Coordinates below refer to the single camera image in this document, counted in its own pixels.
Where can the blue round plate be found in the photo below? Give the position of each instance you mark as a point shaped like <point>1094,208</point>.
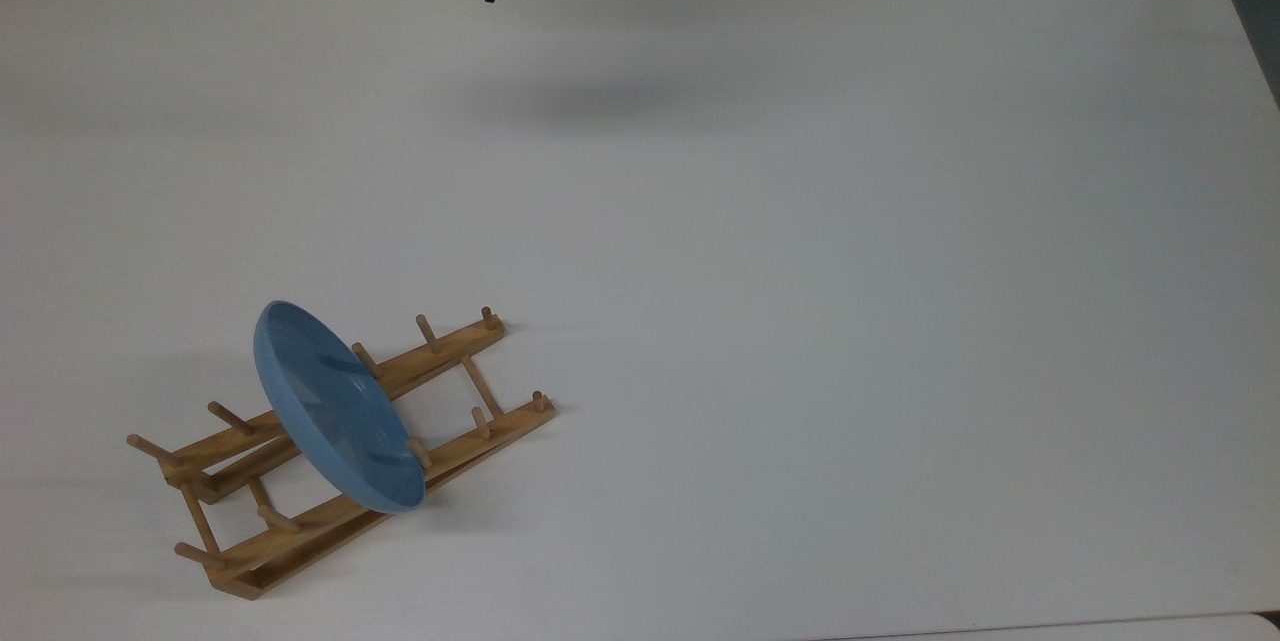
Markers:
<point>335,403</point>

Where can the wooden plate rack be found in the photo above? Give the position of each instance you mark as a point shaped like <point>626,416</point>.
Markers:
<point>300,527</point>

